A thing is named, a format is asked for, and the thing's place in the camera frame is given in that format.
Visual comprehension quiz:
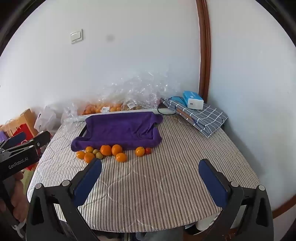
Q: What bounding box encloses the oval orange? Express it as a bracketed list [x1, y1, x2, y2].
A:
[115, 153, 127, 163]

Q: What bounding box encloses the small red tomato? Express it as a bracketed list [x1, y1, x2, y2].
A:
[145, 148, 152, 155]

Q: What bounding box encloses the person's left hand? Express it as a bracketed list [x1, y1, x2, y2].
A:
[11, 172, 29, 222]

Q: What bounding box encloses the red paper shopping bag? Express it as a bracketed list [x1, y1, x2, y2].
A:
[10, 132, 39, 171]

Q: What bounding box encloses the white plastic bag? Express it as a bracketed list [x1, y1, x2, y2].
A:
[34, 105, 61, 136]

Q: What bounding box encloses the small green fruit lower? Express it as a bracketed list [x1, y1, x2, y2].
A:
[96, 152, 104, 160]

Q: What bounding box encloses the small orange upper left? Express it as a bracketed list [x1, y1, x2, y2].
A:
[85, 146, 94, 153]

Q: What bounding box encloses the large round orange left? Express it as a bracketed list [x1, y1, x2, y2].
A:
[100, 145, 112, 156]

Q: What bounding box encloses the large round orange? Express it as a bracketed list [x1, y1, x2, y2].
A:
[111, 144, 123, 156]
[100, 145, 112, 156]

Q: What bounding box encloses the large round orange right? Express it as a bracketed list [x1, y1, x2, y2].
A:
[111, 144, 123, 156]

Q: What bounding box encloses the purple towel over tray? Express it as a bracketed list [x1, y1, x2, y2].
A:
[71, 111, 163, 152]

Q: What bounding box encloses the striped quilted mattress cover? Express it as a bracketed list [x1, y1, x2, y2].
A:
[26, 111, 261, 233]

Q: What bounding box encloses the folded grey checked cloth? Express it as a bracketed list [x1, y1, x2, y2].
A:
[162, 97, 228, 138]

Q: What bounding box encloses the clear plastic fruit bag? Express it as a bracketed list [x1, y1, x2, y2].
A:
[61, 71, 181, 124]

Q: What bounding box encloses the blue white tissue pack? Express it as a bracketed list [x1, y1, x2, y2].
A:
[183, 90, 204, 110]

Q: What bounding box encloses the black cable loop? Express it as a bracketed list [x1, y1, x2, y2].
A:
[157, 102, 177, 116]

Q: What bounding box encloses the white wall switch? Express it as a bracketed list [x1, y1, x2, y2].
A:
[70, 29, 83, 44]

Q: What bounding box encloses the brown wooden door frame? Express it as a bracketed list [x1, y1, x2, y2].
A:
[196, 0, 211, 102]

